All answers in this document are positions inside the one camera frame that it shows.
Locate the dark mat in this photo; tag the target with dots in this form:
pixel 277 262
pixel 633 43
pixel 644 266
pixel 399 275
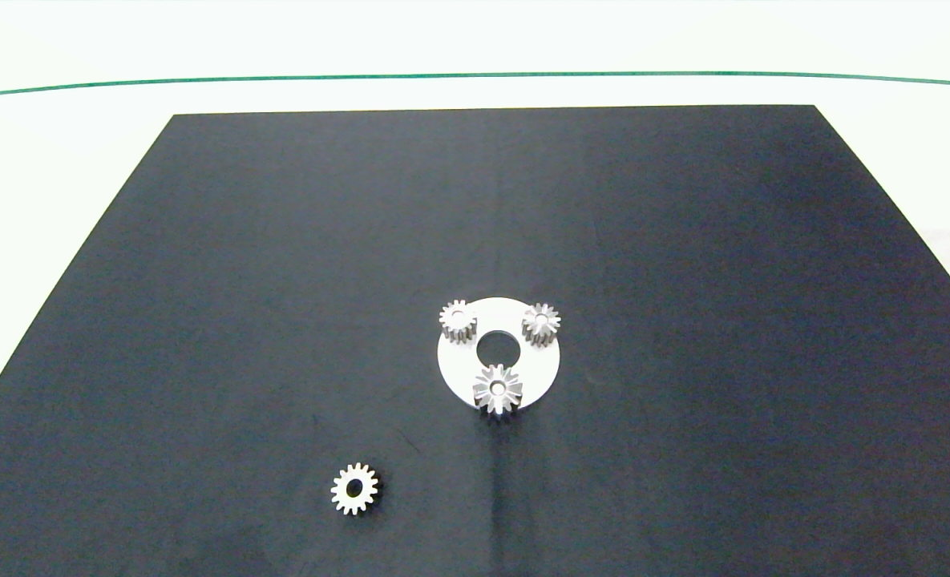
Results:
pixel 683 240

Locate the small steel gear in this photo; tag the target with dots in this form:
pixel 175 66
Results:
pixel 448 318
pixel 341 490
pixel 531 324

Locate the round white plate with pins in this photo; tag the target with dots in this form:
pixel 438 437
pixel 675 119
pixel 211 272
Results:
pixel 537 370

